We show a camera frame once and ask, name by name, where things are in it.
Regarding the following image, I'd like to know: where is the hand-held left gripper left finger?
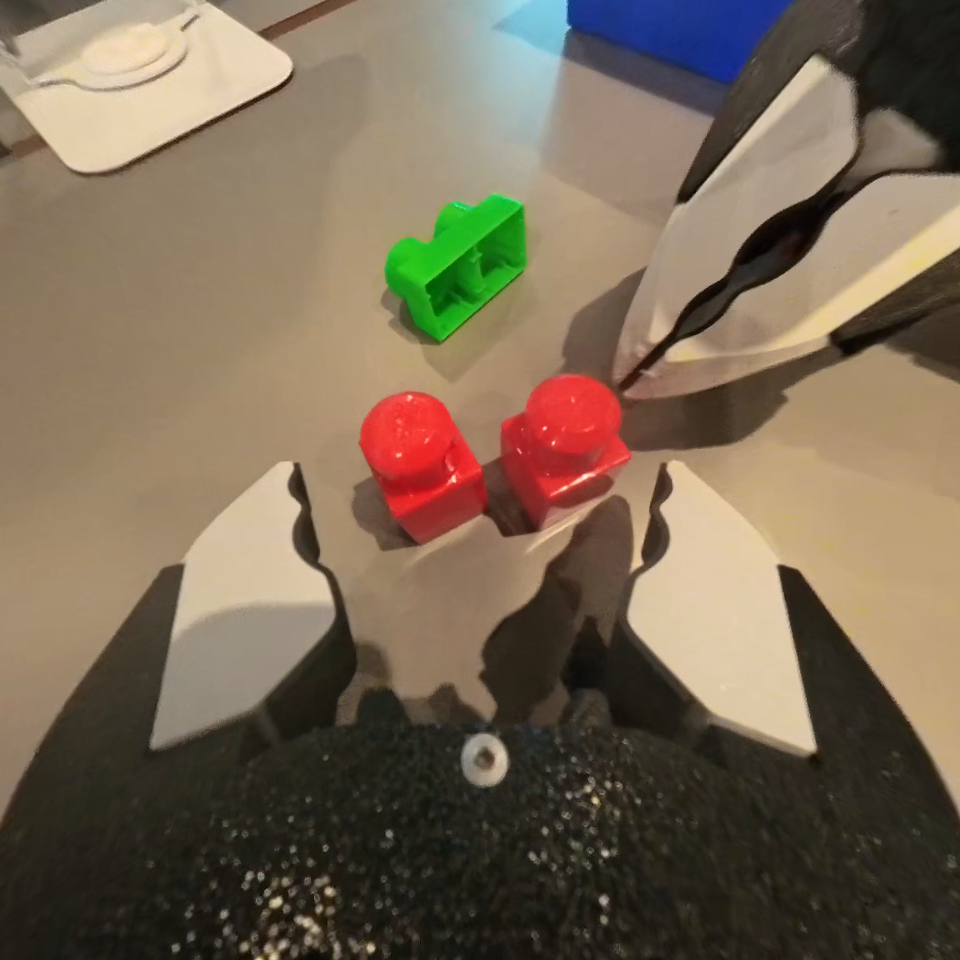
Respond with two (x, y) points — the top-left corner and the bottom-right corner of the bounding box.
(148, 459), (357, 753)

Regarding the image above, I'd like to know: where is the red single-stud block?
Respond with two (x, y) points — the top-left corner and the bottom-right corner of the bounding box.
(500, 375), (633, 532)
(358, 390), (489, 545)

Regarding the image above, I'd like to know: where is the green two-stud block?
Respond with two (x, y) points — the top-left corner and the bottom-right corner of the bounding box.
(384, 193), (528, 345)

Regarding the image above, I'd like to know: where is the white round disc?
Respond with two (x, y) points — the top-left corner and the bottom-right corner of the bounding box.
(33, 15), (200, 93)

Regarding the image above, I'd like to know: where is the white rounded square pad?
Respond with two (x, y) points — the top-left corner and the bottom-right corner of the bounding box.
(0, 0), (295, 175)

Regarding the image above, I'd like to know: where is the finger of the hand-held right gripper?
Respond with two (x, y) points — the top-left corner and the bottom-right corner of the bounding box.
(611, 52), (864, 391)
(621, 171), (960, 400)

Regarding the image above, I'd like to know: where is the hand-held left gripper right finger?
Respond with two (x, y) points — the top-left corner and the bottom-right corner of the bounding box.
(600, 459), (819, 757)

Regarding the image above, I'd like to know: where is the blue box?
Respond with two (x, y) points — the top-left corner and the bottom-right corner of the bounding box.
(566, 0), (798, 85)

